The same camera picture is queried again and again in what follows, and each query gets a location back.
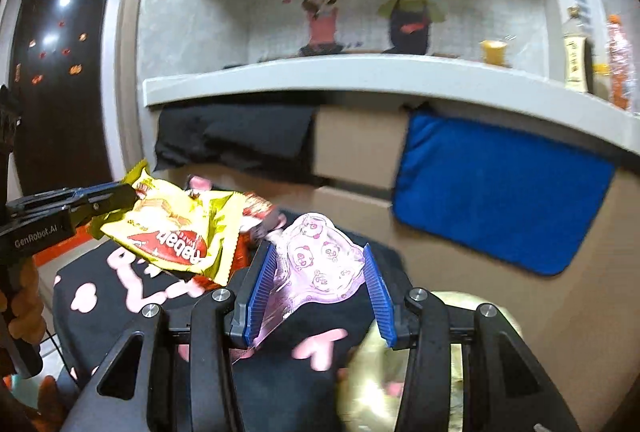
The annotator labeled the blue towel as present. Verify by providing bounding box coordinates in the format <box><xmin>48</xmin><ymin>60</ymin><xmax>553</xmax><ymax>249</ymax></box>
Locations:
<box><xmin>391</xmin><ymin>109</ymin><xmax>617</xmax><ymax>277</ymax></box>

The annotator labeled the pink panda print wrapper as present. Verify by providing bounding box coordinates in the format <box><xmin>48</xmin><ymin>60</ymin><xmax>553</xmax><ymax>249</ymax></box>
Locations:
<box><xmin>232</xmin><ymin>212</ymin><xmax>373</xmax><ymax>363</ymax></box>

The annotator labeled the grey kitchen countertop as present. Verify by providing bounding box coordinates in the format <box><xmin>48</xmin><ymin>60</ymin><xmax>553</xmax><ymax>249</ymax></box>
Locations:
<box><xmin>142</xmin><ymin>54</ymin><xmax>640</xmax><ymax>158</ymax></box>

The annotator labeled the yellow snack wrapper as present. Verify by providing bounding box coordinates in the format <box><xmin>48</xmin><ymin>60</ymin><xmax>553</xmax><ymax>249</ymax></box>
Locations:
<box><xmin>100</xmin><ymin>159</ymin><xmax>246</xmax><ymax>288</ymax></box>

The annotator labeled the clear bottle with pale label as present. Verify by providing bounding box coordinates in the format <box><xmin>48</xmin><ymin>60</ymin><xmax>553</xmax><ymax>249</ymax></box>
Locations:
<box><xmin>562</xmin><ymin>5</ymin><xmax>596</xmax><ymax>94</ymax></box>

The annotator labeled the black hanging cloth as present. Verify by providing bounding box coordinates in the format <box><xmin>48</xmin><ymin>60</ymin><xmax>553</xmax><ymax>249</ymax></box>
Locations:
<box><xmin>152</xmin><ymin>105</ymin><xmax>318</xmax><ymax>185</ymax></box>

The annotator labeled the dark door with stickers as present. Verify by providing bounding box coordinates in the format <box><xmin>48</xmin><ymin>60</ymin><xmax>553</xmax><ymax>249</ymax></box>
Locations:
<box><xmin>10</xmin><ymin>0</ymin><xmax>113</xmax><ymax>198</ymax></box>

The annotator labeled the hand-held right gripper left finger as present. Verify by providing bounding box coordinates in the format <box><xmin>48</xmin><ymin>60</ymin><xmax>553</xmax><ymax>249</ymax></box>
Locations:
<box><xmin>62</xmin><ymin>242</ymin><xmax>279</xmax><ymax>432</ymax></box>

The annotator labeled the person's left hand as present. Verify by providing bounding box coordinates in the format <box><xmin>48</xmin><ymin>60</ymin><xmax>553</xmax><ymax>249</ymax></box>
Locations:
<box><xmin>10</xmin><ymin>258</ymin><xmax>46</xmax><ymax>345</ymax></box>

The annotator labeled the yellow plastic bin bag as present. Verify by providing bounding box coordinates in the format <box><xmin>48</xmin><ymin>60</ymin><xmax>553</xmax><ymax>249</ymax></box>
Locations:
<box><xmin>340</xmin><ymin>289</ymin><xmax>526</xmax><ymax>432</ymax></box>

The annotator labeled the red snack wrapper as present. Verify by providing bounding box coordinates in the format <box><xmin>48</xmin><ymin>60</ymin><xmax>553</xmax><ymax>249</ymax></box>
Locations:
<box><xmin>235</xmin><ymin>192</ymin><xmax>288</xmax><ymax>273</ymax></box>

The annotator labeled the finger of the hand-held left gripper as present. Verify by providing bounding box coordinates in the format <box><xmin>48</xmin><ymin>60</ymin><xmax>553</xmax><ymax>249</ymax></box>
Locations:
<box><xmin>7</xmin><ymin>182</ymin><xmax>138</xmax><ymax>225</ymax></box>

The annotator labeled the black cloth with pink print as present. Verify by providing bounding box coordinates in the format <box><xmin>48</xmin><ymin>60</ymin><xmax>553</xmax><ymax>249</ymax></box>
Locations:
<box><xmin>52</xmin><ymin>207</ymin><xmax>416</xmax><ymax>432</ymax></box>

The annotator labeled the cartoon wall sticker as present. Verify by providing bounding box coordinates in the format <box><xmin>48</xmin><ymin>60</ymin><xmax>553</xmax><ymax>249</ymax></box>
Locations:
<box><xmin>270</xmin><ymin>0</ymin><xmax>501</xmax><ymax>58</ymax></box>

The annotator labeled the orange cup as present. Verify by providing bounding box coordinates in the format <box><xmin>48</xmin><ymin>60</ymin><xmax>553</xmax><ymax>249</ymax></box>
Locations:
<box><xmin>479</xmin><ymin>39</ymin><xmax>511</xmax><ymax>68</ymax></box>

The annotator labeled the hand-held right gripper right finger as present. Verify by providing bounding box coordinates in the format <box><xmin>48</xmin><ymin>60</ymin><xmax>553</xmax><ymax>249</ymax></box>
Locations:
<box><xmin>362</xmin><ymin>242</ymin><xmax>583</xmax><ymax>432</ymax></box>

